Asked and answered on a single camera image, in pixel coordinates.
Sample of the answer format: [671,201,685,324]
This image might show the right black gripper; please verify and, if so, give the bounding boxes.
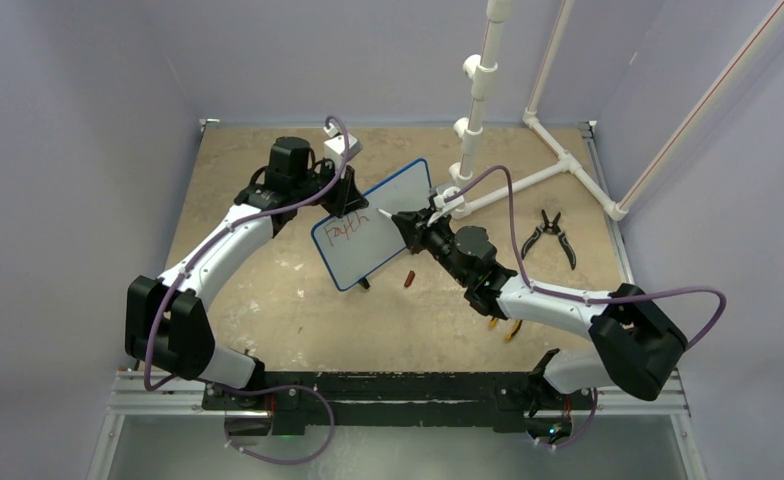
[394,205,471,286]

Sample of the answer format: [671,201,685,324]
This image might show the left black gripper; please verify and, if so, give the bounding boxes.
[293,158,368,219]

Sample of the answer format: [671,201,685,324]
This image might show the blue framed whiteboard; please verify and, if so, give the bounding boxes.
[310,158,432,292]

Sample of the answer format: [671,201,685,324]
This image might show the red marker cap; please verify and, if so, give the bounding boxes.
[404,270,416,288]

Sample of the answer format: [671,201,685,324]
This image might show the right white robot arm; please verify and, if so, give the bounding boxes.
[389,208,688,407]

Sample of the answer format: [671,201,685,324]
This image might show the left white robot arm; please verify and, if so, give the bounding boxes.
[124,133,369,409]

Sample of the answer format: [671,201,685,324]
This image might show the white PVC pipe stand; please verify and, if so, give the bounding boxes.
[448,0,630,223]

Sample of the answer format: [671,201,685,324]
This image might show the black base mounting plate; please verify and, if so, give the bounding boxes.
[202,371,593,435]

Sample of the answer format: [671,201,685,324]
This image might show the white pipe with red stripe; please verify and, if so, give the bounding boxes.
[611,0,784,220]

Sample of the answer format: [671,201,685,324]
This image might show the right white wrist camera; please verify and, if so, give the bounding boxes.
[426,186,465,226]

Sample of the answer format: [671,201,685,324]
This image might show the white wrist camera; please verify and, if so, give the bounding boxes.
[324,127,363,166]
[426,186,465,226]

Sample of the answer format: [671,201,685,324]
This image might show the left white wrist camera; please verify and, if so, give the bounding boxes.
[324,127,363,166]

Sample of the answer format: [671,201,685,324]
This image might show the yellow handled pliers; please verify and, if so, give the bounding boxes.
[488,317,524,343]

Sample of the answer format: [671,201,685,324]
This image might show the black handled pliers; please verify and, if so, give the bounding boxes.
[520,209,577,270]

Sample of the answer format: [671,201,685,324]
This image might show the aluminium rail frame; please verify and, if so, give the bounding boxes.
[124,116,693,456]

